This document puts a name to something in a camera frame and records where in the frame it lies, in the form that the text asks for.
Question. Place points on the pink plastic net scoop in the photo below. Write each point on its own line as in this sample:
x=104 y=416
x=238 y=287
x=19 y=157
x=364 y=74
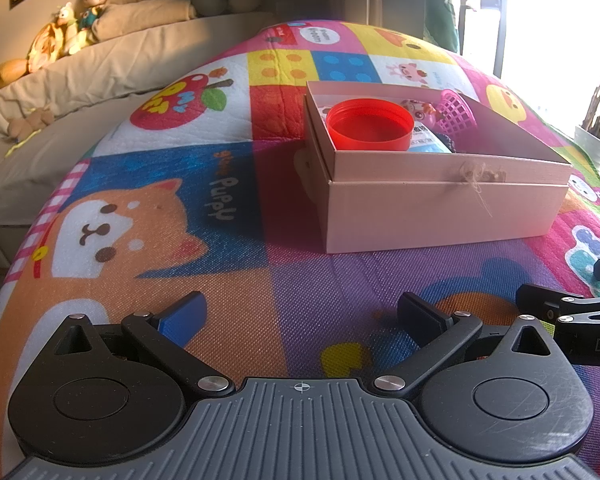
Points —
x=455 y=112

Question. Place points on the orange striped plush toy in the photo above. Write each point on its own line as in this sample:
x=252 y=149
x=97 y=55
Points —
x=47 y=47

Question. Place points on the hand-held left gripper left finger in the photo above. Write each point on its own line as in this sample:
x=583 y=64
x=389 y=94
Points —
x=180 y=320

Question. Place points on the colourful printed play mat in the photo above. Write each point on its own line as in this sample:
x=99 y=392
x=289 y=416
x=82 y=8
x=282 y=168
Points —
x=290 y=270

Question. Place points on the green hanging garment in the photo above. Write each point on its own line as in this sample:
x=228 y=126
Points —
x=440 y=10

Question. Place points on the small tan teddy bear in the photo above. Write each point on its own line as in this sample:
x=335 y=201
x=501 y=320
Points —
x=27 y=122

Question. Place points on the blue and white packet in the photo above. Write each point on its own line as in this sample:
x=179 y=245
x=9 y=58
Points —
x=425 y=141

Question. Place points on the dark green toy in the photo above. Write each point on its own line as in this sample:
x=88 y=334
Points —
x=446 y=142

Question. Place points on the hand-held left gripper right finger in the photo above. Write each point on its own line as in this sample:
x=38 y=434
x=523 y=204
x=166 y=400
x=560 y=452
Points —
x=425 y=317

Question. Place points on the pink cardboard box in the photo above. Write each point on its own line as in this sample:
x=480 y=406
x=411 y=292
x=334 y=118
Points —
x=430 y=215

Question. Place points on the yellow pillow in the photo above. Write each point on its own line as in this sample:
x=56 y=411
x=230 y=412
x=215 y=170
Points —
x=2 y=75

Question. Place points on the red plastic bowl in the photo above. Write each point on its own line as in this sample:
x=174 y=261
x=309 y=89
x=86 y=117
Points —
x=372 y=141

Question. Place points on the yellow plush toy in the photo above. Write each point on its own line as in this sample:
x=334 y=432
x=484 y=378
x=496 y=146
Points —
x=65 y=14

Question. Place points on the white plant pot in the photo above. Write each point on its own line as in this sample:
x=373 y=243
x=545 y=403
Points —
x=597 y=145

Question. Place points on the big-headed doll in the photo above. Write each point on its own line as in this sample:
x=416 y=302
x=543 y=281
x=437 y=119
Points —
x=94 y=2

